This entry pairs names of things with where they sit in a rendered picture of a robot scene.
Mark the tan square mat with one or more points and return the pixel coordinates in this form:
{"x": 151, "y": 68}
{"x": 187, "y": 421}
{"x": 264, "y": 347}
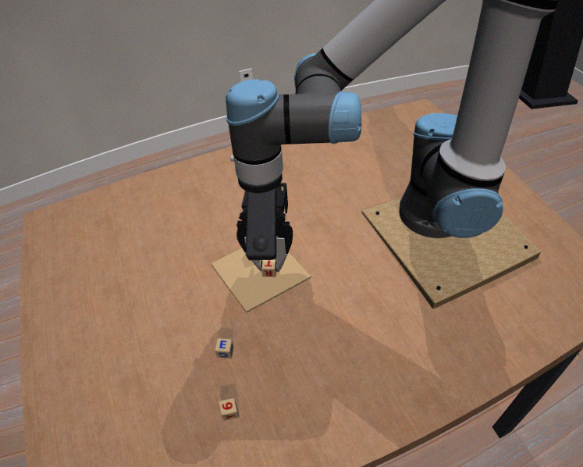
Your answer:
{"x": 248, "y": 285}

